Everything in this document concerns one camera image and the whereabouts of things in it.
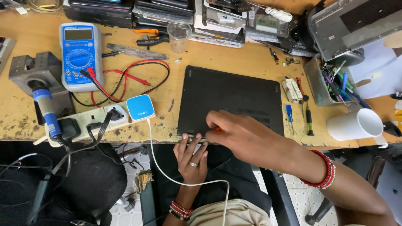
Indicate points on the black power plug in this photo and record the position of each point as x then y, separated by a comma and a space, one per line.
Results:
114, 113

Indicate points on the red green beaded wristband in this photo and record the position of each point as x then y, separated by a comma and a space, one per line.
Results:
180, 211

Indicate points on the grey metal soldering stand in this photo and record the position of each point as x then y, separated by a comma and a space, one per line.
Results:
37, 78

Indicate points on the clear plastic cup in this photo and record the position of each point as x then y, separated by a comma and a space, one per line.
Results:
179, 37

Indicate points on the white paper sheets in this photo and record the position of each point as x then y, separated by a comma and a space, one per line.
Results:
377, 72

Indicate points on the stack of laptops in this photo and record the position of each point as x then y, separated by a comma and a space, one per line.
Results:
125, 11

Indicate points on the silver laptop chassis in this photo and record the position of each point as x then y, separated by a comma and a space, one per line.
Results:
351, 26

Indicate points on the person's right hand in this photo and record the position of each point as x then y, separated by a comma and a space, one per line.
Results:
248, 138

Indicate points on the white power strip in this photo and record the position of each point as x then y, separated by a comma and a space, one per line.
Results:
94, 121

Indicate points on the person's left hand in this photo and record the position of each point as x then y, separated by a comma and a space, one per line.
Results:
191, 164

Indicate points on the red multimeter probe lead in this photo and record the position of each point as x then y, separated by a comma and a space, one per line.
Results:
125, 75

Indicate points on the small black flex connector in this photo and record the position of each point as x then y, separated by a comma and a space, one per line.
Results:
274, 56

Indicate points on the black chair armrest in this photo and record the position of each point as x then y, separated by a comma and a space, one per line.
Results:
281, 197

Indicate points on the grey metal strip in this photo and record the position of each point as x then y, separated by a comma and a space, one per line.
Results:
136, 51

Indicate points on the white mug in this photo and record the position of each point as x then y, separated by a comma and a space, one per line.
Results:
355, 124

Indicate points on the green black screwdriver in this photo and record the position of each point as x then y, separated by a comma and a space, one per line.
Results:
309, 121

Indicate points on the clear tray of tools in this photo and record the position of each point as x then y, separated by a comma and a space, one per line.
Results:
329, 84

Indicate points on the person's right fingers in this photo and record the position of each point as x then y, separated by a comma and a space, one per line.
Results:
216, 127

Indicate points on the pile of laptop parts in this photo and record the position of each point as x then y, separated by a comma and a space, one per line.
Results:
245, 23

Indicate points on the blue white travel router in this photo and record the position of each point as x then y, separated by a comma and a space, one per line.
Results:
140, 107

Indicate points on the person's beige trousers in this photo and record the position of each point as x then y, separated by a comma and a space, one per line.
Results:
232, 213

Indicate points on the black power adapter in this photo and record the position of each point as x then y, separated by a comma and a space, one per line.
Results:
69, 129

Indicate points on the black office chair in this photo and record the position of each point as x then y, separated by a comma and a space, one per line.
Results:
69, 185

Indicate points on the black multimeter probe lead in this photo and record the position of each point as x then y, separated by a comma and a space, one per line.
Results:
147, 89

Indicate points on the blue digital multimeter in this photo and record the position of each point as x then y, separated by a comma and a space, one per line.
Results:
81, 56

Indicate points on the black laptop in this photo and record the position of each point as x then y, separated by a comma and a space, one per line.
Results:
231, 100

